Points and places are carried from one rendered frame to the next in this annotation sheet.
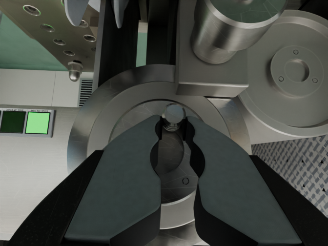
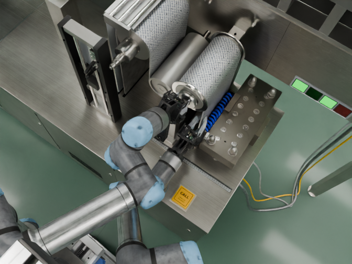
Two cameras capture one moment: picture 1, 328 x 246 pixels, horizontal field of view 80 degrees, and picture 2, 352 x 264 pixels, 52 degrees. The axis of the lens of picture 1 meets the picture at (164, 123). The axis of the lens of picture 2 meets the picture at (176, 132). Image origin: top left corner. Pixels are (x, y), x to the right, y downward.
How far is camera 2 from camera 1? 120 cm
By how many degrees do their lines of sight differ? 60
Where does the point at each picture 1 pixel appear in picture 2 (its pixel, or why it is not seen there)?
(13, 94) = not seen: outside the picture
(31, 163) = (311, 71)
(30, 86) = not seen: outside the picture
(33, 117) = (301, 88)
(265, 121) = (168, 87)
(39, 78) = not seen: outside the picture
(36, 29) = (256, 121)
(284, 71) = (164, 90)
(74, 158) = (205, 106)
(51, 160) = (299, 66)
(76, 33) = (242, 110)
